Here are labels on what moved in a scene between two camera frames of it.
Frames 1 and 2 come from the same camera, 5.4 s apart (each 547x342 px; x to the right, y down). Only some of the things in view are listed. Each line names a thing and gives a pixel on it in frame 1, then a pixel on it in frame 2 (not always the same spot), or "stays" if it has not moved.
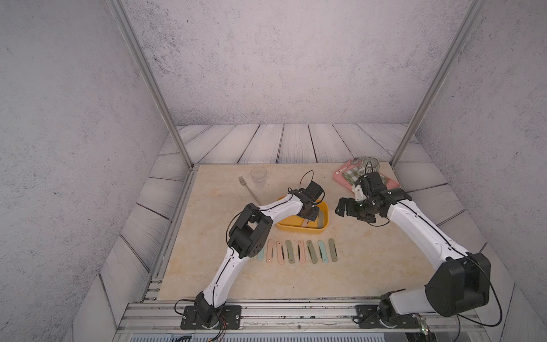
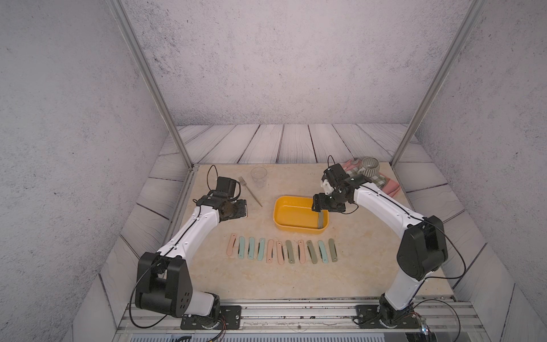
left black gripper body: x=312 y=214 -> x=237 y=209
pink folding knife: x=270 y=251 stays
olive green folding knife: x=291 y=259 stays
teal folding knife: x=323 y=251 stays
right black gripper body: x=361 y=209 -> x=327 y=202
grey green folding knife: x=312 y=251 stays
